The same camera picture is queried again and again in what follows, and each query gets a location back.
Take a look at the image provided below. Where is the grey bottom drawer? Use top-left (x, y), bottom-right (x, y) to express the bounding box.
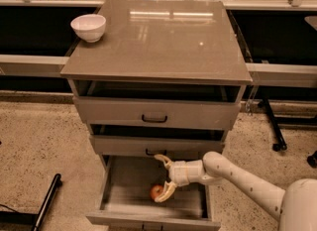
top-left (87, 156), bottom-right (221, 231)

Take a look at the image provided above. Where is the white ceramic bowl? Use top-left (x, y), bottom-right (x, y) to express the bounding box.
top-left (70, 14), bottom-right (106, 43)

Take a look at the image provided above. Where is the black stand leg left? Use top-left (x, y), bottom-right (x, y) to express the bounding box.
top-left (31, 173), bottom-right (62, 231)

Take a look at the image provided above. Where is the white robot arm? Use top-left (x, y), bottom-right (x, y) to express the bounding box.
top-left (154, 152), bottom-right (317, 231)

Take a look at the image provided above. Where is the grey drawer cabinet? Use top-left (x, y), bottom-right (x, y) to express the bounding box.
top-left (59, 0), bottom-right (254, 231)

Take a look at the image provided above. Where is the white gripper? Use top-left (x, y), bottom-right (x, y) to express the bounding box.
top-left (154, 154), bottom-right (205, 202)

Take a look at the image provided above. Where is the black stand leg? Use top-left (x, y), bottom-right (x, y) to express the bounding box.
top-left (31, 173), bottom-right (62, 231)
top-left (258, 98), bottom-right (287, 152)

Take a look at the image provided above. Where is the grey top drawer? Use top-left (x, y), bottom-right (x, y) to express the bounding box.
top-left (72, 80), bottom-right (242, 131)

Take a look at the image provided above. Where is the grey middle drawer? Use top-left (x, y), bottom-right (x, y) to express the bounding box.
top-left (90, 125), bottom-right (227, 160)

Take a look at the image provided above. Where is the red apple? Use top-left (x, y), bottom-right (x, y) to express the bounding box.
top-left (150, 184), bottom-right (163, 200)

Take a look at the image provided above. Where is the black stand leg right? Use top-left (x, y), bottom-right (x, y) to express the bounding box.
top-left (258, 98), bottom-right (287, 152)

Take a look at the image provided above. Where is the grey drawer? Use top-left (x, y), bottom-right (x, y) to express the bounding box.
top-left (72, 80), bottom-right (242, 131)
top-left (90, 125), bottom-right (227, 160)
top-left (87, 156), bottom-right (221, 231)

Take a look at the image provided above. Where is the black caster wheel far right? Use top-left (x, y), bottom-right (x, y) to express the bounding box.
top-left (307, 151), bottom-right (317, 169)

